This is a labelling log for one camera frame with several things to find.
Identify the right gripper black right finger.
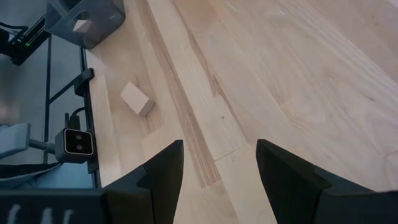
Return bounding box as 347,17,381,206
256,139,333,224

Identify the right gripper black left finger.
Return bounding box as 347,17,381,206
103,140,184,224

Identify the plain wooden block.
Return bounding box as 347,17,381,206
120,82,156,118

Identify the grey padded seat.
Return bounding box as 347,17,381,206
0,123,32,159

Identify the grey translucent plastic bin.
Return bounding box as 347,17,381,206
45,0,126,50

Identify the black device with green light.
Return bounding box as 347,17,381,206
0,14,52,66

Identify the black table-level depth camera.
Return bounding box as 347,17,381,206
54,128,94,164

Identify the black frame clip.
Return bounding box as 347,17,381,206
73,67,95,96

